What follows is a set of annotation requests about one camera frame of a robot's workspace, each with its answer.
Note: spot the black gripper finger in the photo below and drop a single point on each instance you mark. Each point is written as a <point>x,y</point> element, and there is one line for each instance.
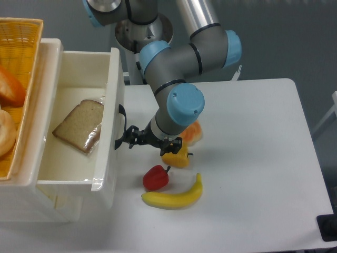
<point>173,146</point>
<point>133,136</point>

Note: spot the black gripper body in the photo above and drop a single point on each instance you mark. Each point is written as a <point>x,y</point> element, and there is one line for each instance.
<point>148,138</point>

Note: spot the white drawer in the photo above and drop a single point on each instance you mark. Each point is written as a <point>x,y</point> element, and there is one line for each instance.
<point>79,155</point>

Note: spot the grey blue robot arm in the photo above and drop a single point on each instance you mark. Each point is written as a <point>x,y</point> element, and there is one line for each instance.
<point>167,69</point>

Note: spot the white drawer cabinet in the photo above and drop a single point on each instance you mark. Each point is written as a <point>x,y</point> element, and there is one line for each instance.
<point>23,198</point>

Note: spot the yellow bell pepper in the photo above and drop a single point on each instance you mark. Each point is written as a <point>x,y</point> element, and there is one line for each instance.
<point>179,160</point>

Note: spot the orange knotted bread roll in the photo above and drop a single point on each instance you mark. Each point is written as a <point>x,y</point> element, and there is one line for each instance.
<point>192,134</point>

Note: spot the red bell pepper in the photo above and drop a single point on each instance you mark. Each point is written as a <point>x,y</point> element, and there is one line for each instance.
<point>156,178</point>

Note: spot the wrapped bread slice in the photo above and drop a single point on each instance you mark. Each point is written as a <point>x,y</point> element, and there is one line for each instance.
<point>81,128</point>

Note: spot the yellow banana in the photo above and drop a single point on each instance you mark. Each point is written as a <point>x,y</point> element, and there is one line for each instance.
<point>175,200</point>

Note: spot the pale round bun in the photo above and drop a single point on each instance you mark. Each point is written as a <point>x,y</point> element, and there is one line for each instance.
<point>8,132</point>

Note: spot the orange bread piece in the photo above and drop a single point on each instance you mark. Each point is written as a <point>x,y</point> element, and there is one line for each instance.
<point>12,91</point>

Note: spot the yellow wicker basket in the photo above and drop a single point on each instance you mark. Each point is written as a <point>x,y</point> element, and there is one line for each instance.
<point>20,40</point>

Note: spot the black device at edge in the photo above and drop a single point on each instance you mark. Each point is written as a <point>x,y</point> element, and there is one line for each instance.
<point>327,227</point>

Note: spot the white table bracket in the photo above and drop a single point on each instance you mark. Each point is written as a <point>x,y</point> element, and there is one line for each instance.
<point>237,74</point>

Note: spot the white frame at right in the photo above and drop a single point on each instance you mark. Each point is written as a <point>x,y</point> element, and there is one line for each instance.
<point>328,118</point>

